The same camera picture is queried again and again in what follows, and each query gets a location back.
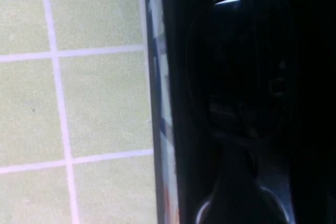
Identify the black glasses case printed sides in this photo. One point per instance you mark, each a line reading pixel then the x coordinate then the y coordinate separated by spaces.
pixel 162 98

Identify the black framed glasses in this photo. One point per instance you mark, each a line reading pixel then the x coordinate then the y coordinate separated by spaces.
pixel 236 77

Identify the green white-grid tablecloth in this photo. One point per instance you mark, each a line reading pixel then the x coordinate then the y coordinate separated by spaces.
pixel 78 98

